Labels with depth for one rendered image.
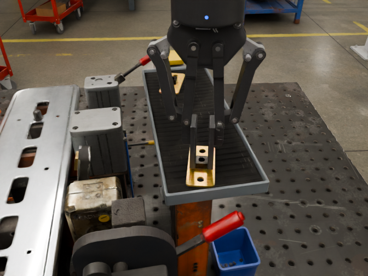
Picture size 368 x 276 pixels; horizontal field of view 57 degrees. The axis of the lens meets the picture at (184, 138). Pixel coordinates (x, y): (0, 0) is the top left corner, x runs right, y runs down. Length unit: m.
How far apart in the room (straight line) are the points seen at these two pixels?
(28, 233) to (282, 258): 0.62
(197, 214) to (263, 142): 0.68
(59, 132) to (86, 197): 0.33
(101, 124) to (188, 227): 0.27
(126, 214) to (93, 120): 0.24
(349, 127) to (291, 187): 1.75
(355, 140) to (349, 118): 0.29
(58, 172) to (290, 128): 0.95
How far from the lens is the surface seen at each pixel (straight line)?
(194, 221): 0.70
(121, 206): 0.52
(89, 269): 0.36
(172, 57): 0.80
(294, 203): 1.10
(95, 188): 0.58
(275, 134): 1.36
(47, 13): 4.59
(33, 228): 0.66
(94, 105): 0.94
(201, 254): 0.80
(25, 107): 1.00
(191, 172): 0.46
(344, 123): 2.89
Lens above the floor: 1.48
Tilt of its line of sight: 37 degrees down
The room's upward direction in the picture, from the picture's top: straight up
